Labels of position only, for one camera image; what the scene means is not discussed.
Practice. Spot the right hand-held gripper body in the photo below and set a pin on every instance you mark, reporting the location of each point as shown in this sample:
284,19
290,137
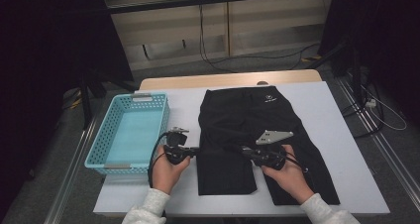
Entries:
272,151

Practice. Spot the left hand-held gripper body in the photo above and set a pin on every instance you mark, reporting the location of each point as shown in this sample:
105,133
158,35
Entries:
175,148

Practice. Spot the black pants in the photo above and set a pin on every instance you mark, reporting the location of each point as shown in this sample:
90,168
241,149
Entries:
231,171

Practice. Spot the light blue perforated basket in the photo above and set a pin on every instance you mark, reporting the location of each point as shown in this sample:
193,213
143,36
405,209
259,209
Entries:
132,134

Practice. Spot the person's left hand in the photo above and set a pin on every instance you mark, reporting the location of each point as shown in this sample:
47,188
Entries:
166,174

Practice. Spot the person's right hand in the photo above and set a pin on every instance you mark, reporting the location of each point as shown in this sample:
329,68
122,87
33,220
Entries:
290,177

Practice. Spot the grey round table grommet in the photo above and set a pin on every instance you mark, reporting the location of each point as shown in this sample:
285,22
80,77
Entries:
262,83

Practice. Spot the black tripod stand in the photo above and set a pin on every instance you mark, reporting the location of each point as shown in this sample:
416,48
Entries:
89,95

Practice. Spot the white power adapter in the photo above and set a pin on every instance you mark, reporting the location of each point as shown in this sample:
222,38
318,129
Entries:
370,103

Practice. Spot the black metal stand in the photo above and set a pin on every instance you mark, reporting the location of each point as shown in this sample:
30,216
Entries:
355,65

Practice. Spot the beige cabinet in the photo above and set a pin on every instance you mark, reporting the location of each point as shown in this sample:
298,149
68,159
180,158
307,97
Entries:
270,22

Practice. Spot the wide black curtain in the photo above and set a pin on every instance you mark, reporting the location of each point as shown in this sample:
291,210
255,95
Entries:
39,68

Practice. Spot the narrow black curtain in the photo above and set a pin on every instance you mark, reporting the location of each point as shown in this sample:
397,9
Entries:
379,35

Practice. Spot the aluminium floor rail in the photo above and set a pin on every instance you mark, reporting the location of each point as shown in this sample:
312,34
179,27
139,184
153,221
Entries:
379,131
71,174

